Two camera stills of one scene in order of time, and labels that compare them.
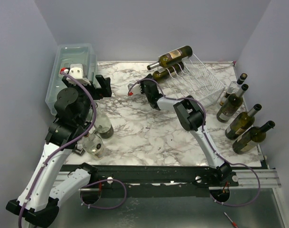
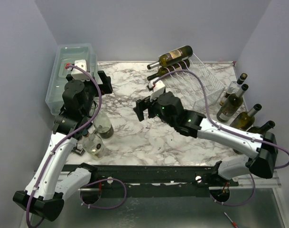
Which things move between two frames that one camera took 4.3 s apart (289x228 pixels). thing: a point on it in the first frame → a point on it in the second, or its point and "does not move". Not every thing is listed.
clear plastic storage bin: (79, 53) does not move
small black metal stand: (80, 152) does not move
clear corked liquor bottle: (93, 145) does not move
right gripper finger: (150, 76) → (139, 111)
